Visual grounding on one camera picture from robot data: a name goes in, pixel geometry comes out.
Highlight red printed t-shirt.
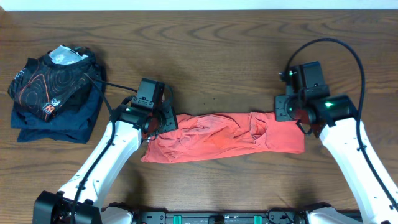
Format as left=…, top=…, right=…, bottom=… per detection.
left=141, top=112, right=305, bottom=164

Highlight navy blue folded shirt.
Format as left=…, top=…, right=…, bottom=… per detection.
left=10, top=63, right=107, bottom=144

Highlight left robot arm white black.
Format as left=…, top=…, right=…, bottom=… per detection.
left=32, top=78, right=178, bottom=223

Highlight black orange patterned folded shirt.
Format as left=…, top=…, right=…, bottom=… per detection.
left=8, top=45, right=101, bottom=122

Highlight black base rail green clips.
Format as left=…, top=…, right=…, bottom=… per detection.
left=102, top=202, right=363, bottom=224

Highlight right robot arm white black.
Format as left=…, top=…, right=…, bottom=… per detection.
left=274, top=62, right=397, bottom=223

